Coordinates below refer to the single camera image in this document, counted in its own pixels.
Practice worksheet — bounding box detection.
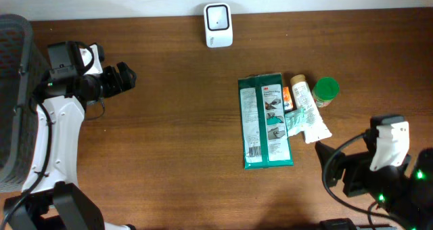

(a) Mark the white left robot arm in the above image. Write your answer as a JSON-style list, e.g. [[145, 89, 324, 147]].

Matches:
[[1, 41, 137, 229]]

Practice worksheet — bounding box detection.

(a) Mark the small orange box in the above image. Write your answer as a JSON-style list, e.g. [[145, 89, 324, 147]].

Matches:
[[283, 87, 294, 112]]

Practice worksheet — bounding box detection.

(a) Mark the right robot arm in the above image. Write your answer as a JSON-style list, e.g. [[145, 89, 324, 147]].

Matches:
[[315, 114, 432, 229]]

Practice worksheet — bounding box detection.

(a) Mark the green lid plastic jar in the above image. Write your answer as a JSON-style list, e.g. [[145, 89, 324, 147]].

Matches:
[[312, 77, 340, 108]]

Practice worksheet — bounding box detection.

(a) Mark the dark mesh basket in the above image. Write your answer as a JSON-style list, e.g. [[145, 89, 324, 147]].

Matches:
[[1, 14, 49, 193]]

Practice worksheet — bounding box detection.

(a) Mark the green 3M gloves package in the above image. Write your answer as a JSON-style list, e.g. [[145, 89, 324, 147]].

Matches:
[[238, 73, 294, 170]]

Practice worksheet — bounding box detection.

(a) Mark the light green pouch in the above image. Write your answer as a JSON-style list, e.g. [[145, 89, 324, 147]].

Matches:
[[285, 108, 306, 137]]

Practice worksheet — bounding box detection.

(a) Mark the white tube gold cap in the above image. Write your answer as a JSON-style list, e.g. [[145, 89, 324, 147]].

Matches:
[[290, 74, 332, 143]]

